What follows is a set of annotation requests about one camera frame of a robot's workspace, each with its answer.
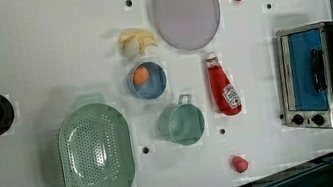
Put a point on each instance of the red ketchup bottle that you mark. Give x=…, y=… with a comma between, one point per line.
x=225, y=95

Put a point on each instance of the green oval strainer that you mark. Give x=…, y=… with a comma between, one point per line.
x=94, y=145

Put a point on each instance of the blue bowl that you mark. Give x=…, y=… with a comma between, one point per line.
x=155, y=85

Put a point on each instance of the orange ball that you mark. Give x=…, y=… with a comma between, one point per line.
x=140, y=75

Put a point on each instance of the green mug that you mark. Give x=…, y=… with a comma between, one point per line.
x=183, y=123

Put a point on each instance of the yellow banana toy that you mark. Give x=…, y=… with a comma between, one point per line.
x=135, y=41

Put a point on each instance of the grey round plate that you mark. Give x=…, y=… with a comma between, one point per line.
x=187, y=24

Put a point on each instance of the red strawberry toy bottom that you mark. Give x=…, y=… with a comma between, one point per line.
x=239, y=164

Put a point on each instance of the silver toaster oven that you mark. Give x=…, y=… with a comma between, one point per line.
x=306, y=70

